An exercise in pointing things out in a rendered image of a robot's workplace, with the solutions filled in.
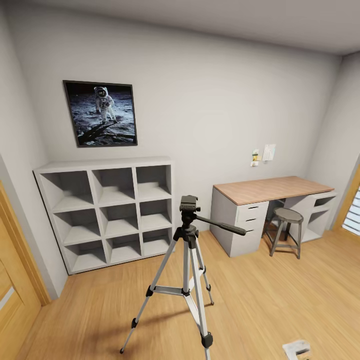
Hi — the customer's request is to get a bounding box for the camera tripod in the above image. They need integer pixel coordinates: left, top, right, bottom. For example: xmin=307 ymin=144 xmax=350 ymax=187
xmin=120 ymin=195 xmax=246 ymax=360

